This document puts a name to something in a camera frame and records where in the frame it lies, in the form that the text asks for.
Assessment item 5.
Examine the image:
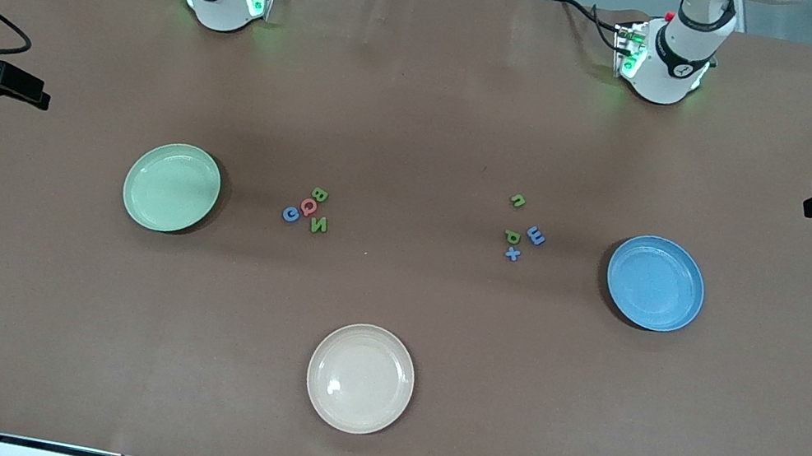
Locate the blue plate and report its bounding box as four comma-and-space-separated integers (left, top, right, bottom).
597, 229, 713, 339

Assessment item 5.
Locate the brown table cover sheet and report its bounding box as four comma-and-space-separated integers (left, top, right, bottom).
0, 0, 812, 456

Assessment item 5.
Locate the cream plate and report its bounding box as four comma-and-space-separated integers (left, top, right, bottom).
298, 315, 424, 444

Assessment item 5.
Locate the light green plate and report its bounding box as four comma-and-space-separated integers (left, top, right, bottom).
117, 135, 227, 241

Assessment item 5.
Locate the black left base cable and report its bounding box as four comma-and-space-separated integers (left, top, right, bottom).
546, 0, 631, 53

